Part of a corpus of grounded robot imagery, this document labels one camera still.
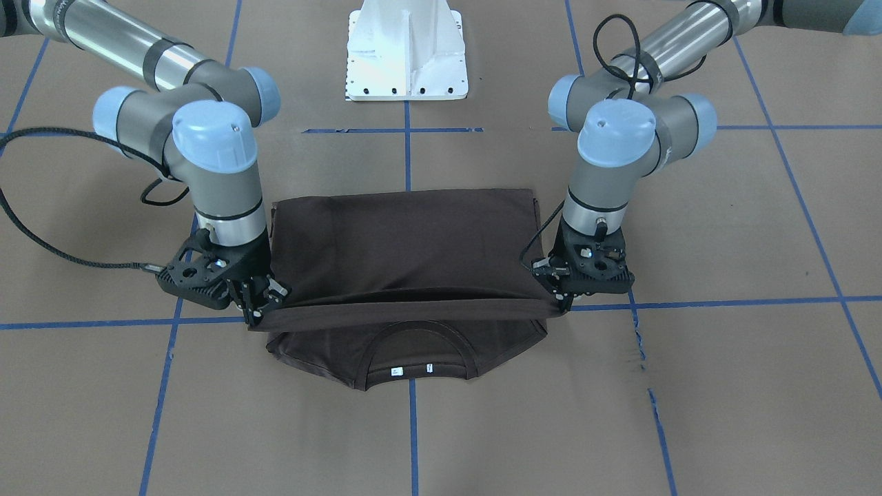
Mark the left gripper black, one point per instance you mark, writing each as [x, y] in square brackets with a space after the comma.
[559, 249]

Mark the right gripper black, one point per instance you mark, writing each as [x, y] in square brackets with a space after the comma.
[253, 264]

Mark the dark brown t-shirt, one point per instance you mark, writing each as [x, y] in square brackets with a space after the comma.
[410, 285]

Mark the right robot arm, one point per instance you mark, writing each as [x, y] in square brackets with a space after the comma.
[194, 124]

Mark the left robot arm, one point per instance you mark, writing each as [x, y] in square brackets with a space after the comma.
[625, 133]

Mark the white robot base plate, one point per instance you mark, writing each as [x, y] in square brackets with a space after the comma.
[406, 51]

